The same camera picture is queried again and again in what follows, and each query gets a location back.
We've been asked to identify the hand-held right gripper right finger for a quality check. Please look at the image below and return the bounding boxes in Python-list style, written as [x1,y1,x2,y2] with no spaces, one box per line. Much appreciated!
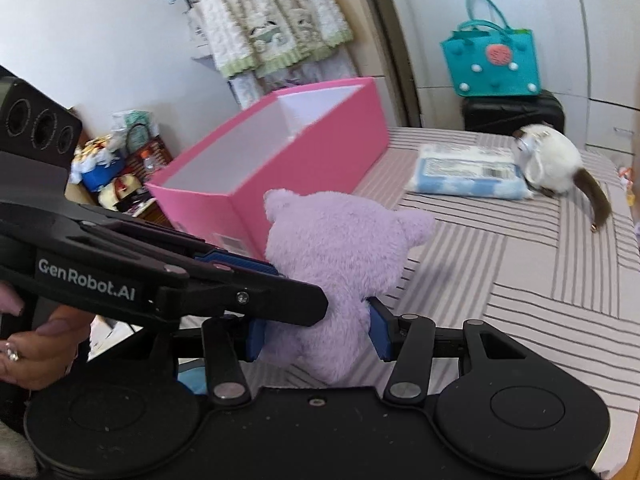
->
[366,296,533,406]

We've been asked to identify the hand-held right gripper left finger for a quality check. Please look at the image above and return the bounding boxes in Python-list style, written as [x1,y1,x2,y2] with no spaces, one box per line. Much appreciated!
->
[150,315,268,406]

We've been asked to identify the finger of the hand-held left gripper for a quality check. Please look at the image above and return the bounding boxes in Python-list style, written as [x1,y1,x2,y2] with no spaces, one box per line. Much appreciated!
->
[154,271,329,329]
[75,212,282,278]

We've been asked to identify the purple plush toy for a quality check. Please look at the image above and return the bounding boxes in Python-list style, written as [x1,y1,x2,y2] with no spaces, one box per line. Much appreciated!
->
[262,189,436,383]

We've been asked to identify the pink cardboard box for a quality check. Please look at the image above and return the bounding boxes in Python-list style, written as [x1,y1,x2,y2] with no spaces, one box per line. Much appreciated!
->
[145,77,391,262]

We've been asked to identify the light blue tissue pack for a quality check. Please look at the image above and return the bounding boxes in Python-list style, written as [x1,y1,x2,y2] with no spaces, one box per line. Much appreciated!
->
[404,142,533,201]

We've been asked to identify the white plush toy brown tail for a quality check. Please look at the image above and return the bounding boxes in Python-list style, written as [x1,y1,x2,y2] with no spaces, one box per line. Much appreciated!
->
[512,124,613,233]

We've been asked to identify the person's left hand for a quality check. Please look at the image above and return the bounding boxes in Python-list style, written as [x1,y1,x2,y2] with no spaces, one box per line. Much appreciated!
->
[0,282,96,392]

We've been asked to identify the wooden nightstand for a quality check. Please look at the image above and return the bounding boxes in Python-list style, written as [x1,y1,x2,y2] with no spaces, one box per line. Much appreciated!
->
[65,180,176,226]

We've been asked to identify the woven basket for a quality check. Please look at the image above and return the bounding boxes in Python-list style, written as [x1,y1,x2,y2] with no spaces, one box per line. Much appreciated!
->
[125,122,173,183]

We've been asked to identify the green white tissue pack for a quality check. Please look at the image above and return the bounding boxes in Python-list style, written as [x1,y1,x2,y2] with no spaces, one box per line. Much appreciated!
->
[111,110,151,136]

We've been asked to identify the striped tablecloth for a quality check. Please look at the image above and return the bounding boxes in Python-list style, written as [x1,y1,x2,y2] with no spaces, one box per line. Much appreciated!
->
[270,127,640,480]

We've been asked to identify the grey pajama pants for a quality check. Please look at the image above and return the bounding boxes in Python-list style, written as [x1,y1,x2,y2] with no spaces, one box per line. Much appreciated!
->
[227,52,361,111]

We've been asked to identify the black suitcase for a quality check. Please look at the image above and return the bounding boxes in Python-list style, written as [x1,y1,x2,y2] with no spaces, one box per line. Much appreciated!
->
[461,90,566,136]

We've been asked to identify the white fluffy jacket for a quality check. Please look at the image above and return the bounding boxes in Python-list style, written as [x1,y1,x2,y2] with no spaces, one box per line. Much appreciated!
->
[187,0,355,78]

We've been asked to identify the teal felt handbag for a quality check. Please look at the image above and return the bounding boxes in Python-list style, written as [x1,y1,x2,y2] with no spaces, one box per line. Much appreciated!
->
[440,0,541,98]

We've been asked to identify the white wardrobe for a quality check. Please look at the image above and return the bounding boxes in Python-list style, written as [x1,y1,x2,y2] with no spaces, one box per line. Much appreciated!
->
[380,0,640,151]

